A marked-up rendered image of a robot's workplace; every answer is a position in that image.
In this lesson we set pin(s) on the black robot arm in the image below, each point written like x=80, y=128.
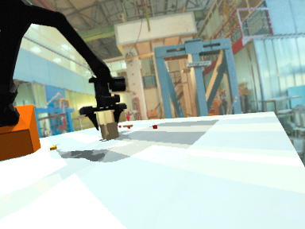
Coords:
x=16, y=16

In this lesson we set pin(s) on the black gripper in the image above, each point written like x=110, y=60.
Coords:
x=89, y=110

